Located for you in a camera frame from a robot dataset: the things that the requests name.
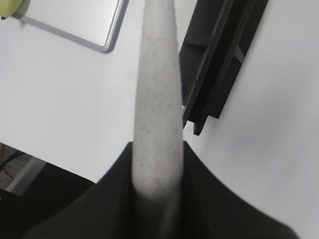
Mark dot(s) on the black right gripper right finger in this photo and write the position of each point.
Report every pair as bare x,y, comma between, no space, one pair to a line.
210,210

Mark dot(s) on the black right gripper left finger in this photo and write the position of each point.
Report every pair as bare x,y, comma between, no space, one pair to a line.
105,211

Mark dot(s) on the white-handled kitchen knife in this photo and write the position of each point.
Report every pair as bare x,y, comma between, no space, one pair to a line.
157,153

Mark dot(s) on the yellow plastic banana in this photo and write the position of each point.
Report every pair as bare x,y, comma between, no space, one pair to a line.
9,7

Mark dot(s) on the black knife stand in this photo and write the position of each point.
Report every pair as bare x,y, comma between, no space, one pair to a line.
215,45

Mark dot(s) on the white grey-rimmed cutting board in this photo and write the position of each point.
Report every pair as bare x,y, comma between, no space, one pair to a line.
92,23

